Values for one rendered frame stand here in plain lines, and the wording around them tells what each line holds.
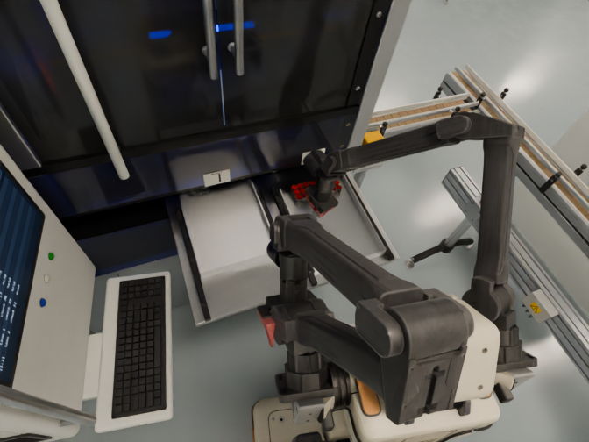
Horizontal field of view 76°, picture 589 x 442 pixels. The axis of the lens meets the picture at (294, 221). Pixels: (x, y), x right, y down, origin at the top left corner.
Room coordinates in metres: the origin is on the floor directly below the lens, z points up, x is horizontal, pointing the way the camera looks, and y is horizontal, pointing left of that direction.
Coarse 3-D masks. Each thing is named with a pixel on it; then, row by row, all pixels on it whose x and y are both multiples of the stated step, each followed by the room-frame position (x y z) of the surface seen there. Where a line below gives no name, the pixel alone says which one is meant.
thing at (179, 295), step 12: (144, 264) 0.59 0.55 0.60; (156, 264) 0.61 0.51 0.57; (168, 264) 0.63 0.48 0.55; (180, 264) 0.65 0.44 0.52; (108, 276) 0.52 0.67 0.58; (120, 276) 0.54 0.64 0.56; (180, 276) 0.64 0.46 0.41; (96, 288) 0.49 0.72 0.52; (180, 288) 0.63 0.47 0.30; (96, 300) 0.47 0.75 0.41; (180, 300) 0.62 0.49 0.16; (96, 312) 0.45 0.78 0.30; (96, 324) 0.43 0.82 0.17
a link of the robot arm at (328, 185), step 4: (316, 168) 0.77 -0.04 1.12; (320, 168) 0.77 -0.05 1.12; (316, 172) 0.77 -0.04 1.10; (320, 172) 0.76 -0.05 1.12; (320, 176) 0.75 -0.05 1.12; (324, 176) 0.75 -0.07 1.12; (328, 176) 0.75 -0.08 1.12; (332, 176) 0.75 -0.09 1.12; (336, 176) 0.75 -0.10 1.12; (316, 180) 0.76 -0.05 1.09; (320, 180) 0.74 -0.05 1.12; (324, 180) 0.73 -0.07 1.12; (328, 180) 0.74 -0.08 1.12; (332, 180) 0.74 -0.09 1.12; (316, 184) 0.75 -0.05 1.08; (320, 184) 0.73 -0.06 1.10; (324, 184) 0.73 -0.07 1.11; (328, 184) 0.73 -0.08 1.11; (332, 184) 0.74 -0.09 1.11; (320, 188) 0.73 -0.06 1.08; (324, 188) 0.73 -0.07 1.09; (328, 188) 0.73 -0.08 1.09; (332, 188) 0.74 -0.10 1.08
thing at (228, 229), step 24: (216, 192) 0.79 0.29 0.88; (240, 192) 0.81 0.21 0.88; (192, 216) 0.67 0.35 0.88; (216, 216) 0.69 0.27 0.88; (240, 216) 0.71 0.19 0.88; (264, 216) 0.71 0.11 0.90; (192, 240) 0.58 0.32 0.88; (216, 240) 0.60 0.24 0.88; (240, 240) 0.61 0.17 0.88; (264, 240) 0.63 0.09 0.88; (216, 264) 0.51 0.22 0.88; (240, 264) 0.52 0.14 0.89
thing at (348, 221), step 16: (352, 192) 0.88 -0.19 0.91; (288, 208) 0.78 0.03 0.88; (304, 208) 0.79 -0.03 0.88; (336, 208) 0.82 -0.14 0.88; (352, 208) 0.83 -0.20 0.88; (336, 224) 0.75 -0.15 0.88; (352, 224) 0.76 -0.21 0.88; (368, 224) 0.76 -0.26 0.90; (352, 240) 0.69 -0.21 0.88; (368, 240) 0.70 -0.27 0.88; (368, 256) 0.63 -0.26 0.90
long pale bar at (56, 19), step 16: (48, 0) 0.56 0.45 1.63; (48, 16) 0.56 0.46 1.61; (64, 32) 0.56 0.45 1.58; (64, 48) 0.56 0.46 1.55; (80, 64) 0.57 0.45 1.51; (80, 80) 0.56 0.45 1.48; (96, 96) 0.58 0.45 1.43; (96, 112) 0.56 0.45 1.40; (112, 144) 0.57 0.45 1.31; (112, 160) 0.56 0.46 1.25; (128, 176) 0.57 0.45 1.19
